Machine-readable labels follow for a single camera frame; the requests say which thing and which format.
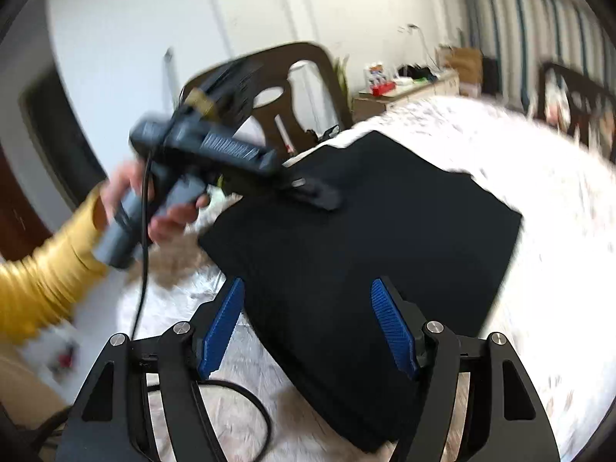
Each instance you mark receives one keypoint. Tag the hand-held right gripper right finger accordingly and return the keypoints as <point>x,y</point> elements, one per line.
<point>392,327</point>

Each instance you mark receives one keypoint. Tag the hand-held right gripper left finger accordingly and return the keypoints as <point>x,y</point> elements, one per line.
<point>221,327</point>

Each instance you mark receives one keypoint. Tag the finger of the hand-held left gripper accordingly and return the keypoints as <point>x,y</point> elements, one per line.
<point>317,195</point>

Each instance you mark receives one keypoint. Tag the black pants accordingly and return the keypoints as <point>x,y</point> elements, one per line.
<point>361,231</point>

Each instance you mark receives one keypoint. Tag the person's left forearm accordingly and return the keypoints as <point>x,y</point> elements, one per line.
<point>43,274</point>

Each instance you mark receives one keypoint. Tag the person's left hand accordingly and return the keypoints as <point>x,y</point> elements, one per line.
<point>178,219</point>

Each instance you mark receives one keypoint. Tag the dark wooden chair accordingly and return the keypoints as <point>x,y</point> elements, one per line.
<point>317,86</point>

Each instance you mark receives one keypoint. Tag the low wooden cabinet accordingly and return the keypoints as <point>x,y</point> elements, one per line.
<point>409,94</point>

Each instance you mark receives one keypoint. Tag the brown cardboard box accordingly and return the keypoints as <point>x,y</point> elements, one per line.
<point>464,65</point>

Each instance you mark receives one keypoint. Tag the black box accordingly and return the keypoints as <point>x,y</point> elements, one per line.
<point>491,77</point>

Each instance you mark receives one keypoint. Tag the white quilted floral bedspread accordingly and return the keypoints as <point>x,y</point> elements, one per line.
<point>553,178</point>

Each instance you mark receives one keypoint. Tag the clear plastic bag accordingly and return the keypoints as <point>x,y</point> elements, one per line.
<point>559,101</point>

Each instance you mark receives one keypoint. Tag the striped curtain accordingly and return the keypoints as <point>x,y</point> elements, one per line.
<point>529,9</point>

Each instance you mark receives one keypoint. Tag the dark plastic chair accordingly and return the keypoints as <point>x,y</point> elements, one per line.
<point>587,86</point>

